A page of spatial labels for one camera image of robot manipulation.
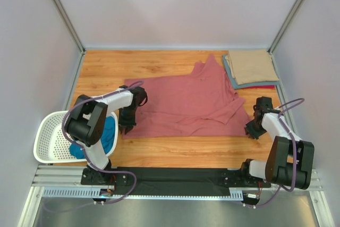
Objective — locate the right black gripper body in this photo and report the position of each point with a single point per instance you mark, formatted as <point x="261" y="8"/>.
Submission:
<point x="253" y="127"/>

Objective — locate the blue t shirt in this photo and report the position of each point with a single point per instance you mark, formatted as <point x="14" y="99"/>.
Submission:
<point x="107" y="139"/>

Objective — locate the white plastic laundry basket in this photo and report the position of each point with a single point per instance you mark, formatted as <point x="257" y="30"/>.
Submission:
<point x="51" y="146"/>

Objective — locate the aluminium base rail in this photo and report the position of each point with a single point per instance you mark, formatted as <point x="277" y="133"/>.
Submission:
<point x="65" y="181"/>

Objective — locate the folded grey-blue t shirt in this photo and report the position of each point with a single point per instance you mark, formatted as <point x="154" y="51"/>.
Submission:
<point x="234" y="83"/>

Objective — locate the left aluminium frame post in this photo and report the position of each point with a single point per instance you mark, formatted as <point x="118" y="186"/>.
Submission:
<point x="64" y="16"/>

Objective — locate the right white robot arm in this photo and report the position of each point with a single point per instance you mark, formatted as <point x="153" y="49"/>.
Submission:
<point x="290" y="160"/>

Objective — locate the right aluminium frame post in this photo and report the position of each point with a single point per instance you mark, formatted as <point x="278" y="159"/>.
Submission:
<point x="285" y="25"/>

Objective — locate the folded red t shirt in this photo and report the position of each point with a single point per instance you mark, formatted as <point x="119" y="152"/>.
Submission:
<point x="261" y="87"/>

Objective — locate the pink t shirt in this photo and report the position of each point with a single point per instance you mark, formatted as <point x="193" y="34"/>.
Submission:
<point x="202" y="103"/>

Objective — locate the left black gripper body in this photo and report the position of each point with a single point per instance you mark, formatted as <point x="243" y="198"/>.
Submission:
<point x="127" y="118"/>

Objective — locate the folded beige t shirt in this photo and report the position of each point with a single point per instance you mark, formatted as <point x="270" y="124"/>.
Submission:
<point x="251" y="66"/>

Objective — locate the aluminium frame post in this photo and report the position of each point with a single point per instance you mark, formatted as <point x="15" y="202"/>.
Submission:
<point x="285" y="25"/>
<point x="64" y="16"/>

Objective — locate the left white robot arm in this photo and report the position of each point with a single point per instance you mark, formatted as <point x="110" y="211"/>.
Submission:
<point x="84" y="123"/>

